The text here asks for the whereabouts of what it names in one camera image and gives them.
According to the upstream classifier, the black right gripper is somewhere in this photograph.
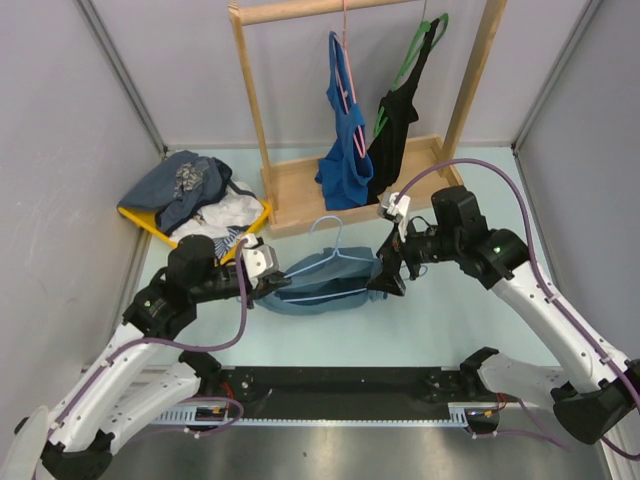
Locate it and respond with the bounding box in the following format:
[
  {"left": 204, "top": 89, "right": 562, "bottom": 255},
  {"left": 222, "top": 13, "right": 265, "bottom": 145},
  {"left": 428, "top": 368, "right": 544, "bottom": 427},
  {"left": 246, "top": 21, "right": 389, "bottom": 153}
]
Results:
[{"left": 366, "top": 218, "right": 461, "bottom": 297}]

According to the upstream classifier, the light blue wire hanger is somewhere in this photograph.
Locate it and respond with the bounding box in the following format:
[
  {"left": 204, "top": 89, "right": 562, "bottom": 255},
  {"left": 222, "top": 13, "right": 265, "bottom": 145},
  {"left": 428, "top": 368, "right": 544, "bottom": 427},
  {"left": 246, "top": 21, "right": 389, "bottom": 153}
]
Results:
[{"left": 272, "top": 215, "right": 388, "bottom": 316}]

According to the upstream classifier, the grey-blue tank top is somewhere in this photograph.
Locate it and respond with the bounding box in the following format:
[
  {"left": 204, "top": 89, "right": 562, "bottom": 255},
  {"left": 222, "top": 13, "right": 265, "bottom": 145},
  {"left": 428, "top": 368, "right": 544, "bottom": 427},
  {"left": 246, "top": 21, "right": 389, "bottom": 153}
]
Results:
[{"left": 243, "top": 246, "right": 388, "bottom": 316}]

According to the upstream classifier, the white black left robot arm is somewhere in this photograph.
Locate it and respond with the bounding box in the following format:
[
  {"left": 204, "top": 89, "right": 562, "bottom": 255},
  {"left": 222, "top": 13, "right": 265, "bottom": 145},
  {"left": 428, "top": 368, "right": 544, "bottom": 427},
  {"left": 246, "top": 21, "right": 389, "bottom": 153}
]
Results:
[{"left": 1, "top": 234, "right": 288, "bottom": 479}]

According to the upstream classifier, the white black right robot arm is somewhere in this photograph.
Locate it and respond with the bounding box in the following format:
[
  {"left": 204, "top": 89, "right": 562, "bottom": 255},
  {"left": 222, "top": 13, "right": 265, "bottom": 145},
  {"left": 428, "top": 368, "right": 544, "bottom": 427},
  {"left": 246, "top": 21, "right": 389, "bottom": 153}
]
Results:
[{"left": 367, "top": 186, "right": 639, "bottom": 445}]

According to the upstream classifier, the royal blue tank top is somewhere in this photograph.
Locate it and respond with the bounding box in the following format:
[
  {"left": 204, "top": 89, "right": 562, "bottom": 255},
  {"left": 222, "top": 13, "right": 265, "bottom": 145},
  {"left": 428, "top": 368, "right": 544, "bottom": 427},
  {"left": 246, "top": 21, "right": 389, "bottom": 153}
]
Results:
[{"left": 315, "top": 31, "right": 374, "bottom": 211}]

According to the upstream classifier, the green plastic hanger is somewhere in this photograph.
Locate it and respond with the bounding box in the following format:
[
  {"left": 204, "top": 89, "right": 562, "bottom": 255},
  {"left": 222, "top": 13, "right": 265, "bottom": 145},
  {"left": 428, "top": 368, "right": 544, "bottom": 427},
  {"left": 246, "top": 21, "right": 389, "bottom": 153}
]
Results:
[{"left": 373, "top": 13, "right": 450, "bottom": 138}]

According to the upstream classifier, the black tank top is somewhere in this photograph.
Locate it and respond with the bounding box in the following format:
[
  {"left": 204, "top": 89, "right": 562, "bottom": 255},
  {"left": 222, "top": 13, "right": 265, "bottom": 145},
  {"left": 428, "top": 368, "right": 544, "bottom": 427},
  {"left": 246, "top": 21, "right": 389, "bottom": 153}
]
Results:
[{"left": 364, "top": 17, "right": 444, "bottom": 205}]

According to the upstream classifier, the blue white striped garment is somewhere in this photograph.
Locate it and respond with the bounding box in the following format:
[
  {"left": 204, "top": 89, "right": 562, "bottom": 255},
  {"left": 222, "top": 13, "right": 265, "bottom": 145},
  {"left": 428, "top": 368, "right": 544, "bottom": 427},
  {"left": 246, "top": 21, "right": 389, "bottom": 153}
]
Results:
[{"left": 213, "top": 226, "right": 249, "bottom": 263}]

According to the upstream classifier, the wooden clothes rack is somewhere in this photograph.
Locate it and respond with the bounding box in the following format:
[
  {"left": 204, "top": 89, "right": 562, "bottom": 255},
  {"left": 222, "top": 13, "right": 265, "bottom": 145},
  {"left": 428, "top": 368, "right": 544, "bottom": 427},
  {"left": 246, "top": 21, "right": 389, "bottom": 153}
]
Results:
[{"left": 227, "top": 0, "right": 469, "bottom": 240}]

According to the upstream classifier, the dark blue printed shirt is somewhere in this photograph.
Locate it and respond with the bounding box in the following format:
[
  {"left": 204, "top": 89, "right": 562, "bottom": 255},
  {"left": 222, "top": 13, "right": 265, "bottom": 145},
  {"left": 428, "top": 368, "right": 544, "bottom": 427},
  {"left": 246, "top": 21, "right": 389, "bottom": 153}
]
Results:
[{"left": 118, "top": 151, "right": 233, "bottom": 236}]

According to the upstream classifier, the yellow plastic tray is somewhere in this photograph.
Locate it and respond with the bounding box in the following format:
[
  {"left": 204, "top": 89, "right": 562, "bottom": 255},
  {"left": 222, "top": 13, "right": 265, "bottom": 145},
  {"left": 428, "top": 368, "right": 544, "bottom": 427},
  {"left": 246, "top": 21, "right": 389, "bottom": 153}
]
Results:
[{"left": 118, "top": 199, "right": 271, "bottom": 248}]

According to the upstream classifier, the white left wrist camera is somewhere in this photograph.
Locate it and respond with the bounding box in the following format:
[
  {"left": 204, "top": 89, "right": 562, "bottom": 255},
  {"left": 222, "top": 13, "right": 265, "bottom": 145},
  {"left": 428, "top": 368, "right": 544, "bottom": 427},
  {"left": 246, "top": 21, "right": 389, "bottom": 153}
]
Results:
[{"left": 236, "top": 233, "right": 279, "bottom": 290}]

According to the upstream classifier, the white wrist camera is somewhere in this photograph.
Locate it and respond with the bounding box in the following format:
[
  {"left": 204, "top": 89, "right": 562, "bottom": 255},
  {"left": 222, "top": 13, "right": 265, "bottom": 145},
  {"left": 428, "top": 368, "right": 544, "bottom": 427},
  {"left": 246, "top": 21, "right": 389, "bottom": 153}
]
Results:
[
  {"left": 377, "top": 192, "right": 411, "bottom": 242},
  {"left": 236, "top": 233, "right": 279, "bottom": 290}
]

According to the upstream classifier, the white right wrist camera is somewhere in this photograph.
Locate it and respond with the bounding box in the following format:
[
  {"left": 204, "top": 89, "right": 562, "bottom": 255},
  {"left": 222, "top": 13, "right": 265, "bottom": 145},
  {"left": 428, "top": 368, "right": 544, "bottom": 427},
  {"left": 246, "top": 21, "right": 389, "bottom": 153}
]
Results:
[{"left": 377, "top": 192, "right": 411, "bottom": 242}]

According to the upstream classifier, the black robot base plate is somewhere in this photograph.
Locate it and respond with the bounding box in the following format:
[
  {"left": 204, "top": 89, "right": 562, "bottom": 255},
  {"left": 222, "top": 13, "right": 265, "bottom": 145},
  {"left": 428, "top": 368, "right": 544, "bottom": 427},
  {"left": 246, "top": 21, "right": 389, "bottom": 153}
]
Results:
[{"left": 220, "top": 366, "right": 505, "bottom": 427}]

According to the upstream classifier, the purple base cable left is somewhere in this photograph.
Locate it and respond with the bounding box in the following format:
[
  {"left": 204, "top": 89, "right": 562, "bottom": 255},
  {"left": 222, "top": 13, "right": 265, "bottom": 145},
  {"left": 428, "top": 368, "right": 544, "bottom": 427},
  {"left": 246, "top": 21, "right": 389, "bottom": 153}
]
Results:
[{"left": 129, "top": 397, "right": 245, "bottom": 444}]

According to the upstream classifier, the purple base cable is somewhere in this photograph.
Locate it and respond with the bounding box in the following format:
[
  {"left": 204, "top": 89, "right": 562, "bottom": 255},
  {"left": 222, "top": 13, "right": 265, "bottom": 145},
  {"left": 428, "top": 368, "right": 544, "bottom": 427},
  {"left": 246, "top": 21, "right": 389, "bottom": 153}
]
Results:
[
  {"left": 467, "top": 397, "right": 574, "bottom": 454},
  {"left": 129, "top": 397, "right": 245, "bottom": 444}
]

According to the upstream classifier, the pink wire hanger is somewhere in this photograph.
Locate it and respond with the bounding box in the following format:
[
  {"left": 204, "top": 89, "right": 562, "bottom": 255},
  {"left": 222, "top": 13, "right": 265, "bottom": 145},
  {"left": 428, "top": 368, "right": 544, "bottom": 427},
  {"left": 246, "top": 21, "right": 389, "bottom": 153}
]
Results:
[{"left": 341, "top": 0, "right": 366, "bottom": 158}]

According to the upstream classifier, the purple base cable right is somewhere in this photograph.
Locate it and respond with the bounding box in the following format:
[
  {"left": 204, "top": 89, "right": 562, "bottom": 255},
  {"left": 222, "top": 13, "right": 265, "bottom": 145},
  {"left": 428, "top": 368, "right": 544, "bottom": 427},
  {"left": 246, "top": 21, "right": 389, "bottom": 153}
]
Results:
[{"left": 467, "top": 397, "right": 574, "bottom": 454}]

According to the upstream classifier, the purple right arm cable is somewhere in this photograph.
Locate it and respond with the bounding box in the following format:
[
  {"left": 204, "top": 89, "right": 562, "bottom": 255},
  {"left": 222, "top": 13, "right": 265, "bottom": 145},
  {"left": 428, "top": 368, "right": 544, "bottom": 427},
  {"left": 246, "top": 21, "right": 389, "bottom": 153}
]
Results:
[{"left": 397, "top": 158, "right": 640, "bottom": 461}]

